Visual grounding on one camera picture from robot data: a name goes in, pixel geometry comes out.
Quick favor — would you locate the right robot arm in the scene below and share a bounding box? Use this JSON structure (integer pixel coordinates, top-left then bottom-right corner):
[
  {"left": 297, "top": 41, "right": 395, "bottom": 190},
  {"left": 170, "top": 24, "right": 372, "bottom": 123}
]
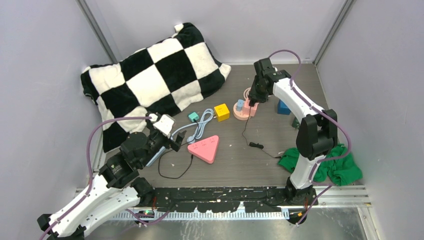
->
[{"left": 248, "top": 58, "right": 338, "bottom": 205}]

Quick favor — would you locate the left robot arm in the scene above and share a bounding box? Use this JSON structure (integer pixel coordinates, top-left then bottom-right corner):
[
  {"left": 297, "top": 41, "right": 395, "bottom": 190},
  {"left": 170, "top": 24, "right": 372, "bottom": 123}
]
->
[{"left": 37, "top": 130, "right": 186, "bottom": 240}]

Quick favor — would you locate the yellow cube socket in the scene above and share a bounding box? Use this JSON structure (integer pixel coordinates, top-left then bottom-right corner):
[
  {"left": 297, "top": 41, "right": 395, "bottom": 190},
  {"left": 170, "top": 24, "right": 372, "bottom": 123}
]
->
[{"left": 213, "top": 103, "right": 230, "bottom": 122}]

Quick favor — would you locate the green cloth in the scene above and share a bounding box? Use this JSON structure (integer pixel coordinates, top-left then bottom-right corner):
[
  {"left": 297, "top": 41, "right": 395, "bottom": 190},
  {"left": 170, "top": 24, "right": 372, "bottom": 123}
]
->
[{"left": 278, "top": 147, "right": 363, "bottom": 186}]

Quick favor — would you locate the pink round power strip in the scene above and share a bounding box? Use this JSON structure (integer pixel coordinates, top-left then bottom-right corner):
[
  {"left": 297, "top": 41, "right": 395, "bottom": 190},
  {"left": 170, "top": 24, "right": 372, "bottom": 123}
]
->
[{"left": 233, "top": 87, "right": 259, "bottom": 121}]

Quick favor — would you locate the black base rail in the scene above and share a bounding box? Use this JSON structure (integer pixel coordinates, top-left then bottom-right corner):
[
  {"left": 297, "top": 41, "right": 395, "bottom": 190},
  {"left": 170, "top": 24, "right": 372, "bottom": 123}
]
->
[{"left": 152, "top": 186, "right": 319, "bottom": 214}]

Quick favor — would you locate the teal usb charger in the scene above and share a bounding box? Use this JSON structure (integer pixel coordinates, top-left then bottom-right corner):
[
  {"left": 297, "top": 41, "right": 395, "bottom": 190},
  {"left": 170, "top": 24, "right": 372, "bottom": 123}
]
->
[{"left": 188, "top": 112, "right": 200, "bottom": 122}]

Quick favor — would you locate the black white checkered pillow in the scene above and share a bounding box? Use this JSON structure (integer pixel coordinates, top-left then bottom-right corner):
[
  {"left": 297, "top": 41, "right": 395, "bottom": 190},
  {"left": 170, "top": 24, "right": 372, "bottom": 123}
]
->
[{"left": 80, "top": 22, "right": 232, "bottom": 153}]

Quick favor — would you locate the dark green cube socket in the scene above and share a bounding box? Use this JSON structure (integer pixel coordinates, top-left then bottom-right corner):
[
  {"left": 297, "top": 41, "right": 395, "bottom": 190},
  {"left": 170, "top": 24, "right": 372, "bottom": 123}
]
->
[{"left": 291, "top": 117, "right": 300, "bottom": 130}]

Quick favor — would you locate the light blue power strip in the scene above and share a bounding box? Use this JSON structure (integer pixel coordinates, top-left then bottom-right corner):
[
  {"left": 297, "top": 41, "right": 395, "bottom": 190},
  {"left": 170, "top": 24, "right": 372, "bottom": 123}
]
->
[{"left": 144, "top": 108, "right": 216, "bottom": 168}]

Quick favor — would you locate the black usb cable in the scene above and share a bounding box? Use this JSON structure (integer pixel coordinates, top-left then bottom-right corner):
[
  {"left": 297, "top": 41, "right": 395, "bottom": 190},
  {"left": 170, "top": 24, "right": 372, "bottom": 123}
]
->
[{"left": 157, "top": 119, "right": 201, "bottom": 180}]

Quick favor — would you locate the light blue plug adapter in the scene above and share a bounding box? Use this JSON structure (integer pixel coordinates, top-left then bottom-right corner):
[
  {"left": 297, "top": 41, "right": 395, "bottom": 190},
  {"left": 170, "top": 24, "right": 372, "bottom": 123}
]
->
[{"left": 235, "top": 99, "right": 245, "bottom": 112}]

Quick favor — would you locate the black power adapter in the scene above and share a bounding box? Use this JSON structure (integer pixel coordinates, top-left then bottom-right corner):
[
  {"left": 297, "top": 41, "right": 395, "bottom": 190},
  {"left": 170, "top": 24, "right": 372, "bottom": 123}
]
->
[{"left": 241, "top": 99, "right": 282, "bottom": 159}]

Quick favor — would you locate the blue cube socket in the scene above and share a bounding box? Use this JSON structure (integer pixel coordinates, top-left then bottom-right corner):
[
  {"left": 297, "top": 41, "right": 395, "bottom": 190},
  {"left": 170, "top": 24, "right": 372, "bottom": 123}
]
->
[{"left": 277, "top": 100, "right": 291, "bottom": 115}]

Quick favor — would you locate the pink cube socket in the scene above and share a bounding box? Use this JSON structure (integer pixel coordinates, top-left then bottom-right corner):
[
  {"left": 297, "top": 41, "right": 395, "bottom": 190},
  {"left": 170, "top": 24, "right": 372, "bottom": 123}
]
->
[{"left": 242, "top": 99, "right": 259, "bottom": 117}]

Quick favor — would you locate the pink triangular power strip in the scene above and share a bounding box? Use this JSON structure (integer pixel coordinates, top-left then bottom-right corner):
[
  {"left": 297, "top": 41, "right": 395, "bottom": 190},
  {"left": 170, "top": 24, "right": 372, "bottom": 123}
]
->
[{"left": 187, "top": 135, "right": 220, "bottom": 164}]

